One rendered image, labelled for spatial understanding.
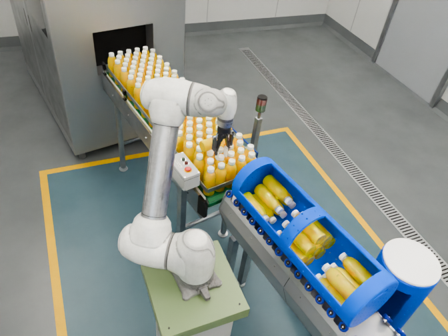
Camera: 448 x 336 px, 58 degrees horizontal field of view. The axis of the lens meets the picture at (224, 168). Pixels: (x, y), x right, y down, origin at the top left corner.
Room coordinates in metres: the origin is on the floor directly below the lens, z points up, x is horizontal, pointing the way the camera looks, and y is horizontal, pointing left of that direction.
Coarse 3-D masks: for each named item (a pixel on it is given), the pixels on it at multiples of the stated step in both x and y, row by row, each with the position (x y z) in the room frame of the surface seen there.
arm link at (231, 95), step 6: (222, 90) 1.77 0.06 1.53; (228, 90) 1.77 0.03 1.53; (234, 90) 1.80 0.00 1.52; (228, 96) 1.74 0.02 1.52; (234, 96) 1.75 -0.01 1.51; (228, 102) 1.73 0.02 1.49; (234, 102) 1.74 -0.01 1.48; (228, 108) 1.72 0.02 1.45; (234, 108) 1.74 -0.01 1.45; (222, 114) 1.72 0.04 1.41; (228, 114) 1.72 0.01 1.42; (234, 114) 1.75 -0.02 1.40; (228, 120) 1.73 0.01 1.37
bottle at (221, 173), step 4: (216, 168) 1.71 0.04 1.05; (224, 168) 1.70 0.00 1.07; (216, 172) 1.68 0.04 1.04; (220, 172) 1.68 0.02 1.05; (224, 172) 1.68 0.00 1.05; (216, 176) 1.68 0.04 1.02; (220, 176) 1.67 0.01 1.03; (224, 176) 1.68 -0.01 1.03; (216, 180) 1.68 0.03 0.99; (220, 180) 1.67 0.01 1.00; (224, 180) 1.68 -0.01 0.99; (216, 184) 1.67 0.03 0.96; (220, 188) 1.67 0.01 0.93; (224, 188) 1.69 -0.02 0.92
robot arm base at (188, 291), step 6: (174, 276) 0.97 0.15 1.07; (216, 276) 0.99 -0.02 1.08; (180, 282) 0.93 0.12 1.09; (210, 282) 0.95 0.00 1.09; (216, 282) 0.96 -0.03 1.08; (180, 288) 0.91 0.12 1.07; (186, 288) 0.91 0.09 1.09; (192, 288) 0.91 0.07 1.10; (198, 288) 0.91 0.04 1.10; (204, 288) 0.91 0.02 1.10; (210, 288) 0.93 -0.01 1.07; (186, 294) 0.89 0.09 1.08; (192, 294) 0.89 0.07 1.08; (198, 294) 0.90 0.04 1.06; (204, 294) 0.89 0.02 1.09; (186, 300) 0.87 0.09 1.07
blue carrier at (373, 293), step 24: (264, 168) 1.65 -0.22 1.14; (240, 192) 1.48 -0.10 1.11; (288, 216) 1.48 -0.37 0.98; (312, 216) 1.26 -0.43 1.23; (288, 240) 1.19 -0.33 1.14; (336, 240) 1.29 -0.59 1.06; (312, 264) 1.20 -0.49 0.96; (336, 264) 1.20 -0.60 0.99; (360, 288) 0.93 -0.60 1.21; (384, 288) 0.93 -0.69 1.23; (336, 312) 0.91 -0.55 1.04; (360, 312) 0.87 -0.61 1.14
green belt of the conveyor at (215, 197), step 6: (108, 72) 2.86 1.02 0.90; (120, 90) 2.62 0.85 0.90; (126, 96) 2.55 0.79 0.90; (132, 102) 2.48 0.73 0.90; (144, 120) 2.28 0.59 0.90; (198, 186) 1.70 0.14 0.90; (216, 192) 1.67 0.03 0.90; (222, 192) 1.68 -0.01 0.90; (210, 198) 1.61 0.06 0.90; (216, 198) 1.63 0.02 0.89; (222, 198) 1.64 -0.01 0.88; (210, 204) 1.59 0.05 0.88; (216, 204) 1.62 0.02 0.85
